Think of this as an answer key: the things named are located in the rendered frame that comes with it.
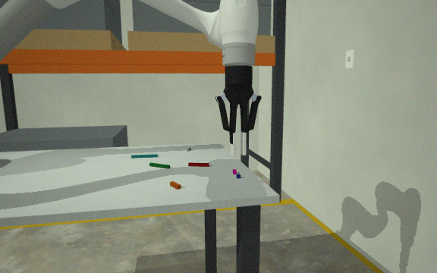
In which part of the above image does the green rod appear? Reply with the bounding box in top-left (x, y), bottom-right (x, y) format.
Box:
top-left (149, 163), bottom-right (170, 168)

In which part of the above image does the orange rod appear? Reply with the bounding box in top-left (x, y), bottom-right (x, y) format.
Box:
top-left (170, 181), bottom-right (181, 189)

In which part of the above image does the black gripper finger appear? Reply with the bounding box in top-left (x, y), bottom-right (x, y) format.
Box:
top-left (240, 93), bottom-right (262, 155)
top-left (215, 93), bottom-right (238, 156)

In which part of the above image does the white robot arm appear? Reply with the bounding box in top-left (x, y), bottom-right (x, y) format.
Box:
top-left (0, 0), bottom-right (259, 66)

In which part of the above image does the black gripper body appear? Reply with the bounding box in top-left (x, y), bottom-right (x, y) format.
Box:
top-left (223, 65), bottom-right (253, 105)

